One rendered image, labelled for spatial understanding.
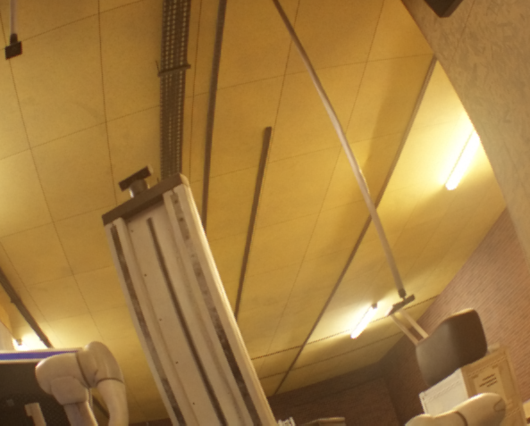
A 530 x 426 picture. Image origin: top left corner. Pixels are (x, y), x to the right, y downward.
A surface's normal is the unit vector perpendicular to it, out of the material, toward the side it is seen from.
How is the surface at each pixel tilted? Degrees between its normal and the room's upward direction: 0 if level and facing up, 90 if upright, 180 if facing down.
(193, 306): 90
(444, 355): 91
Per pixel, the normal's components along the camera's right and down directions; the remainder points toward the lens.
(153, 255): -0.36, -0.27
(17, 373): 0.51, 0.39
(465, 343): 0.22, -0.43
